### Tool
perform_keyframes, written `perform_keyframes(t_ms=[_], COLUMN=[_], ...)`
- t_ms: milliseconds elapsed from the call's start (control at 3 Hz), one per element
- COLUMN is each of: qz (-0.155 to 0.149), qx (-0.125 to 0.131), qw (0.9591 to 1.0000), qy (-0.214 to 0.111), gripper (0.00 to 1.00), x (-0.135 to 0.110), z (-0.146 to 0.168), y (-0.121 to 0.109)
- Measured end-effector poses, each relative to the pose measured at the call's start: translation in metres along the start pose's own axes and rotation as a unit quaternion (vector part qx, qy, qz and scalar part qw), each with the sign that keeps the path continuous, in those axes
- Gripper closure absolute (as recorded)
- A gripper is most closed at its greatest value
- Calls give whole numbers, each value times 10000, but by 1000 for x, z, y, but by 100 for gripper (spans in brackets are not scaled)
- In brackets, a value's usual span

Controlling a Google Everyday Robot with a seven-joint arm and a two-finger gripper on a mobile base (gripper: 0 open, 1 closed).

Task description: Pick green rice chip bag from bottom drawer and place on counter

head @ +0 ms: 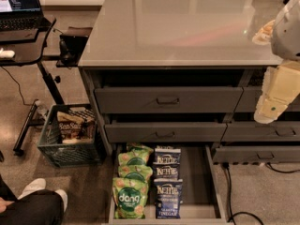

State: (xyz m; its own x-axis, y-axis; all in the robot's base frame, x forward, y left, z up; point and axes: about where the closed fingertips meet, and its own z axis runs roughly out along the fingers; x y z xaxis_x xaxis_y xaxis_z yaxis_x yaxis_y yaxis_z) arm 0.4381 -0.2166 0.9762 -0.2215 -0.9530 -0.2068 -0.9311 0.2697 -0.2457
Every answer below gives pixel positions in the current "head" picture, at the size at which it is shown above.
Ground green dang chip bag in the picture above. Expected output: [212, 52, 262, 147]
[118, 142, 154, 166]
[112, 177, 148, 219]
[118, 165, 153, 182]

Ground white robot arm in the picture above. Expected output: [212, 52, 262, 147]
[252, 0, 300, 124]

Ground grey top right drawer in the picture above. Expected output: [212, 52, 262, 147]
[235, 86, 300, 113]

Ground grey middle right drawer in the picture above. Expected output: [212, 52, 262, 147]
[222, 122, 300, 142]

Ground grey top left drawer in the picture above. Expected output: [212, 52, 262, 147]
[94, 86, 243, 114]

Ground grey cabinet counter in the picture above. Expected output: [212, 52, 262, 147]
[79, 0, 299, 152]

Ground grey middle left drawer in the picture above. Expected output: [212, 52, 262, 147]
[105, 122, 227, 143]

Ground rear blue kettle chip bag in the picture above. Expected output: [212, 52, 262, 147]
[154, 148, 181, 165]

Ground blue kettle chip bag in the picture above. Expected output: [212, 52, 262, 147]
[154, 178, 183, 219]
[154, 148, 181, 165]
[153, 163, 179, 179]

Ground middle blue kettle chip bag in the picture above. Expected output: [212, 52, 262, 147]
[153, 163, 179, 179]

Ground open grey bottom drawer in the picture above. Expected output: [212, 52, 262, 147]
[108, 145, 227, 225]

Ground front blue kettle chip bag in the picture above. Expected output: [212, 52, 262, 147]
[154, 178, 183, 219]

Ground brown snack bag in crate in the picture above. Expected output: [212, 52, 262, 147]
[56, 112, 96, 144]

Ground person hand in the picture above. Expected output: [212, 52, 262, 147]
[0, 197, 13, 213]

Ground black clamp device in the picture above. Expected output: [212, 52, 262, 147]
[56, 26, 92, 68]

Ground green plastic crate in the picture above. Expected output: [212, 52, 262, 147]
[37, 104, 106, 168]

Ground white right shoe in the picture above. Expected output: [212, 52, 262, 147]
[54, 189, 68, 213]

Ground white shoe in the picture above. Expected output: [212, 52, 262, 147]
[18, 178, 46, 200]
[54, 189, 68, 213]

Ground black laptop stand table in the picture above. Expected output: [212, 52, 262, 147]
[0, 15, 64, 157]

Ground white left shoe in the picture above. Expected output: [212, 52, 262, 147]
[18, 178, 46, 200]

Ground person leg black trousers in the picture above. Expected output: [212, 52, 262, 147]
[0, 176, 65, 225]

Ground black laptop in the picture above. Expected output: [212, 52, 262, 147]
[0, 0, 43, 44]

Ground white object on stand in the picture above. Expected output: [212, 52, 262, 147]
[0, 49, 15, 59]

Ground black power cable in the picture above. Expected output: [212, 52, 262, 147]
[221, 162, 300, 225]

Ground thin black cable left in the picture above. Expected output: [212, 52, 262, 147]
[0, 66, 32, 107]

